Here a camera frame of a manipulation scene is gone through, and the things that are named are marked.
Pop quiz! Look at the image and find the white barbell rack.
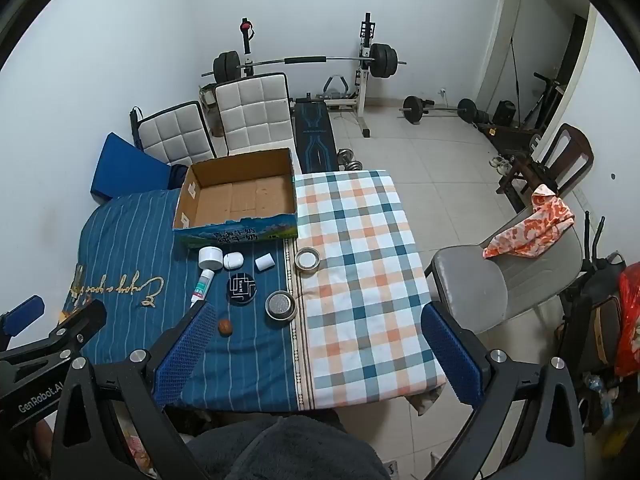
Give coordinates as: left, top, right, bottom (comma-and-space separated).
237, 11, 381, 138

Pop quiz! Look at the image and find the barbell with black plates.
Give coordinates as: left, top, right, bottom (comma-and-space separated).
202, 44, 407, 83

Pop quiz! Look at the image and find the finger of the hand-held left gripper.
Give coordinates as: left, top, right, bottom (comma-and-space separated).
0, 295, 46, 337
0, 300, 108, 397

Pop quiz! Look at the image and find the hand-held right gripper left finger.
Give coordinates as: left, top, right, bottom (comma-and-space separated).
50, 302, 218, 480

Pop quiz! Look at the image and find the red plastic bag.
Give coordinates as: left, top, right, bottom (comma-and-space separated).
614, 270, 640, 378

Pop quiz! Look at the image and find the grey cable handle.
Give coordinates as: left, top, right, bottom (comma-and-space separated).
322, 75, 353, 101

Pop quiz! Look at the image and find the round metal mesh-lid tin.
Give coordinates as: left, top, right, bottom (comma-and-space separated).
264, 290, 297, 323

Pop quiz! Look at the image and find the grey chair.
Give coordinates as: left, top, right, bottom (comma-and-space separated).
425, 200, 586, 336

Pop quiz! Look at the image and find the blue foam mat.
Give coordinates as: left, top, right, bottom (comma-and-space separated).
90, 132, 173, 206

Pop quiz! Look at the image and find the black round maze disc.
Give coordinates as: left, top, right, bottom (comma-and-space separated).
226, 272, 258, 306

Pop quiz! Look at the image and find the blue striped blanket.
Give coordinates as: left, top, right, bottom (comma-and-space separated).
64, 191, 301, 411

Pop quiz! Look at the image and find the plastic water bottle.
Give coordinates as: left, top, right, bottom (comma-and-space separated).
585, 375, 616, 421

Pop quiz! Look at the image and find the orange patterned cloth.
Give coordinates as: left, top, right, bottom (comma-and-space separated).
482, 185, 576, 259

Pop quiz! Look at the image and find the white cream jar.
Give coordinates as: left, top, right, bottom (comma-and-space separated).
198, 246, 224, 271

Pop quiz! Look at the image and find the person's dark fleece clothing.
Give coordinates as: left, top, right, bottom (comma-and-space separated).
187, 415, 391, 480

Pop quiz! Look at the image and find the short barbell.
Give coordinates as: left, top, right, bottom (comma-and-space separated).
399, 95, 478, 125

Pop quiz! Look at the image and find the black weight bench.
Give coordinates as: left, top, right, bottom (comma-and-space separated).
292, 97, 335, 173

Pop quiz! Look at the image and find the black kick scooter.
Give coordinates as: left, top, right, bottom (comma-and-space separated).
520, 72, 566, 131

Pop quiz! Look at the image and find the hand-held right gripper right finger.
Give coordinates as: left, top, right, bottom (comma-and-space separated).
421, 302, 586, 480

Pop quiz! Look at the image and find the plaid cloth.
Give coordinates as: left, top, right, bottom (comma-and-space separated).
290, 170, 447, 408

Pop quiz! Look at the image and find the white tube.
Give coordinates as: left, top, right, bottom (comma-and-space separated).
190, 268, 215, 309

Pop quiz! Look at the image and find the black exercise machine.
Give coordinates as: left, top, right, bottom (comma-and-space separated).
555, 212, 628, 376

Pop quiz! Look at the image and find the blue milk carton box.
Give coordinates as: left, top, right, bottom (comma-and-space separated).
172, 148, 299, 252

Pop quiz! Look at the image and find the white padded chair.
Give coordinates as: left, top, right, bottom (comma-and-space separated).
214, 73, 296, 157
137, 101, 218, 168

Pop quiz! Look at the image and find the dark wooden chair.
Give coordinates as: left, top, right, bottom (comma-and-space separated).
496, 123, 595, 213

